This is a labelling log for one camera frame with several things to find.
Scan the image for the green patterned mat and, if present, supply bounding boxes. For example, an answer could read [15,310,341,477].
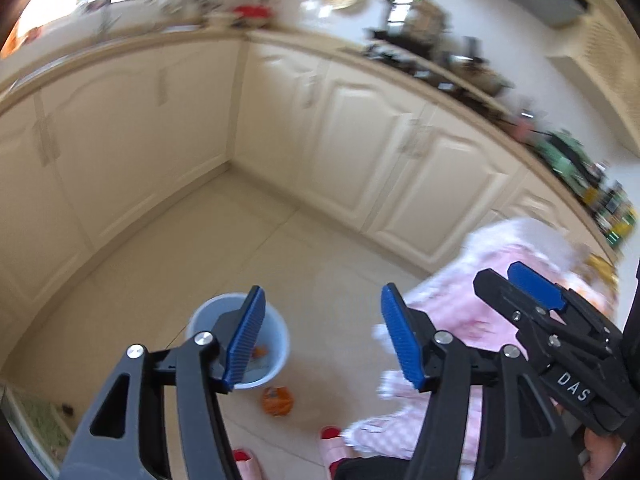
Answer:
[0,384,77,479]

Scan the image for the lattice door wall cabinet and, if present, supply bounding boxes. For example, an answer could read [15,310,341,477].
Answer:
[544,9,640,154]

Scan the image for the pink utensil holder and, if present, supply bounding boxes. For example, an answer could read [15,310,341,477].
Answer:
[514,114,539,144]

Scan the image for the crushed orange drink can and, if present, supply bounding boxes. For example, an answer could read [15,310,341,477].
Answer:
[261,385,295,417]

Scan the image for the green bottle yellow label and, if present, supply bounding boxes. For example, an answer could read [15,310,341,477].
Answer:
[606,214,634,249]

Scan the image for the black gas stove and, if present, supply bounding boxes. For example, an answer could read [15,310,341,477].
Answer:
[364,41,502,107]

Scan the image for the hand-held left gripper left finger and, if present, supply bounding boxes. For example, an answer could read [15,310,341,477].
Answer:
[59,285,267,480]

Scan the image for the red container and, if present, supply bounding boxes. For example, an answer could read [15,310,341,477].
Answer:
[234,3,274,24]

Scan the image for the cluster of dark sauce bottles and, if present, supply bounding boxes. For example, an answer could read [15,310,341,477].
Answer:
[581,159,637,233]

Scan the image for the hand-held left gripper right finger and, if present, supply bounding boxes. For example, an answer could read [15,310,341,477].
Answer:
[380,282,583,480]

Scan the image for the wok with glass lid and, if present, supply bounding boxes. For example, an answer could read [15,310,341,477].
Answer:
[444,49,512,97]

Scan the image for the gold snack bag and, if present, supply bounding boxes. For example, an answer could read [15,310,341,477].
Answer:
[584,253,618,287]

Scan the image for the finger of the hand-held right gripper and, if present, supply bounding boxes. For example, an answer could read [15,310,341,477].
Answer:
[506,261,627,347]
[472,268,627,373]

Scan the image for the person's right hand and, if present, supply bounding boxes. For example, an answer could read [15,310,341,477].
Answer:
[580,430,628,480]

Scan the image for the cream lower kitchen cabinets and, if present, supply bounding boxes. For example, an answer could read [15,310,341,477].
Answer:
[0,24,617,342]

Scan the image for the dark cloth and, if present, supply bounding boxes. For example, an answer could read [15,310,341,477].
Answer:
[333,454,417,480]

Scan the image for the steel steamer pot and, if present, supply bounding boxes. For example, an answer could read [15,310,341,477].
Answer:
[386,0,452,57]

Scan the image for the blue plastic bucket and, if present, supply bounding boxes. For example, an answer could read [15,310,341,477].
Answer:
[185,293,291,391]

